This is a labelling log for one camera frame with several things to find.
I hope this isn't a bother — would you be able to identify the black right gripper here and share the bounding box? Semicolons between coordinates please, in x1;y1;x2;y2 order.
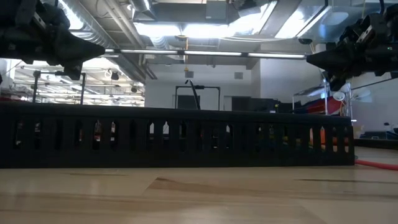
306;2;398;92

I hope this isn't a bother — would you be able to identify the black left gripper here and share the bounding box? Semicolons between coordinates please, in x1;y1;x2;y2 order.
0;0;106;82

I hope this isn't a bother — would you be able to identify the bundle of coloured cables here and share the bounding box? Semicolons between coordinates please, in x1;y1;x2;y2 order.
354;159;398;172

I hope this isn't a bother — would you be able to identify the black slotted cable duct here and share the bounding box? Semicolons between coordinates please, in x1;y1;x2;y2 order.
0;101;356;169

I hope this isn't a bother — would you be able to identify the metal shelf rack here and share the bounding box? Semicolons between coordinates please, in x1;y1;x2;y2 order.
292;81;358;123

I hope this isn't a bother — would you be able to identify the white desk fan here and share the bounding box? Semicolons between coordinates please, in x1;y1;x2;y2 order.
332;82;373;103

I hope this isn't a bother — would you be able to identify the orange tape dispenser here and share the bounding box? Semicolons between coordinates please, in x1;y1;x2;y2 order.
308;126;349;154

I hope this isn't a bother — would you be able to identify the black cabinet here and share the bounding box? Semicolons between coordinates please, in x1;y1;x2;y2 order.
250;98;293;114

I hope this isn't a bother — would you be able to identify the long ceiling light bar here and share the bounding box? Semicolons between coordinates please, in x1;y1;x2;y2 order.
104;48;308;60

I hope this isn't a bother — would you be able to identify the black station gantry frame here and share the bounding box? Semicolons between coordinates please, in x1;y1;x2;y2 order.
174;84;221;111
32;70;87;106

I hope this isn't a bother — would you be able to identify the short yellow hanging cord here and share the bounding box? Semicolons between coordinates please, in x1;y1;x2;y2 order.
183;36;190;73

